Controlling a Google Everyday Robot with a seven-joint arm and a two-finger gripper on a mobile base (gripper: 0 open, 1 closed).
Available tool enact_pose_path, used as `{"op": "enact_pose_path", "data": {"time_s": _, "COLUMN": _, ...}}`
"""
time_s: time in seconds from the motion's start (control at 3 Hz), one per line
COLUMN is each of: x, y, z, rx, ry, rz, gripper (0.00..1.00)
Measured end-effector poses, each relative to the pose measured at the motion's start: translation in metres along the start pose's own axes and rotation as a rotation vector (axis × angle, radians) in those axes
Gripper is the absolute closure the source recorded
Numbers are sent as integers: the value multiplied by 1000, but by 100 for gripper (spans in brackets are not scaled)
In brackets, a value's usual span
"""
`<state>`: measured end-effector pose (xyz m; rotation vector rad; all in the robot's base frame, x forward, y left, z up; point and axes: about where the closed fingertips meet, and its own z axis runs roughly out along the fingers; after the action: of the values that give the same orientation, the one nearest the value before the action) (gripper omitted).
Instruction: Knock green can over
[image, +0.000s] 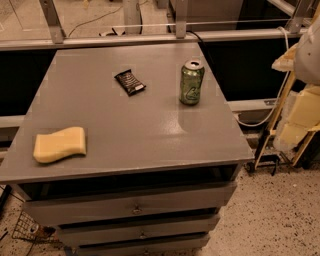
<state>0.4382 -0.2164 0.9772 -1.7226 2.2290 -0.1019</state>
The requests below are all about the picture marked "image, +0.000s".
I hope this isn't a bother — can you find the green soda can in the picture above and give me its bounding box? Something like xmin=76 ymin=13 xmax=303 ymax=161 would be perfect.
xmin=179 ymin=59 xmax=205 ymax=105

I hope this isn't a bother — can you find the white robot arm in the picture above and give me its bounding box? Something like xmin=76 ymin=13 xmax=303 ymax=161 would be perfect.
xmin=272 ymin=17 xmax=320 ymax=151

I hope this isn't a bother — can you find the grey drawer cabinet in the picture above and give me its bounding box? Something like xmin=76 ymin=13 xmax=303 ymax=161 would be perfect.
xmin=0 ymin=42 xmax=255 ymax=256

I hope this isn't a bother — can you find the black snack packet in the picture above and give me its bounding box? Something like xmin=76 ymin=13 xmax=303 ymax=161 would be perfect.
xmin=115 ymin=69 xmax=146 ymax=96

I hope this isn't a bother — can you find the top drawer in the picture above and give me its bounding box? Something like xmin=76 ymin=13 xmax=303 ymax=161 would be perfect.
xmin=23 ymin=182 xmax=236 ymax=226

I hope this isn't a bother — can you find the drawer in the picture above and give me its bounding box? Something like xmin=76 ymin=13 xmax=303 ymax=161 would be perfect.
xmin=23 ymin=182 xmax=236 ymax=226
xmin=77 ymin=233 xmax=209 ymax=256
xmin=58 ymin=214 xmax=220 ymax=247

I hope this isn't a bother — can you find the yellow sponge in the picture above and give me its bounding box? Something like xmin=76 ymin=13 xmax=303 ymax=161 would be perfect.
xmin=33 ymin=127 xmax=86 ymax=164

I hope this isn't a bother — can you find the bottom drawer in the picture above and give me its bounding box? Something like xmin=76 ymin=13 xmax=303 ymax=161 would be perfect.
xmin=77 ymin=233 xmax=209 ymax=256

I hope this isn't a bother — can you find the middle drawer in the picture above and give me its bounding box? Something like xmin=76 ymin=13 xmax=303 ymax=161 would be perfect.
xmin=58 ymin=214 xmax=220 ymax=247

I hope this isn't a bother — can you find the white cable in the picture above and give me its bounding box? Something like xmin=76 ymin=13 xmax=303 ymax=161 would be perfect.
xmin=234 ymin=26 xmax=291 ymax=128

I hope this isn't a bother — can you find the metal railing frame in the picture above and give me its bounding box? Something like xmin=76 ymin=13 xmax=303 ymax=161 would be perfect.
xmin=0 ymin=0 xmax=319 ymax=51

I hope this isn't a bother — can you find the black cable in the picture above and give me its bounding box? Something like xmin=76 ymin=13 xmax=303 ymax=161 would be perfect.
xmin=186 ymin=30 xmax=214 ymax=64

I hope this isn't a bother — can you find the yellow wooden frame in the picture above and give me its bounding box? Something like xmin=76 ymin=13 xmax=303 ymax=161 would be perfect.
xmin=251 ymin=72 xmax=320 ymax=172

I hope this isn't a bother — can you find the wire basket on floor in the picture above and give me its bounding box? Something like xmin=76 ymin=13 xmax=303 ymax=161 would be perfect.
xmin=12 ymin=211 xmax=56 ymax=243

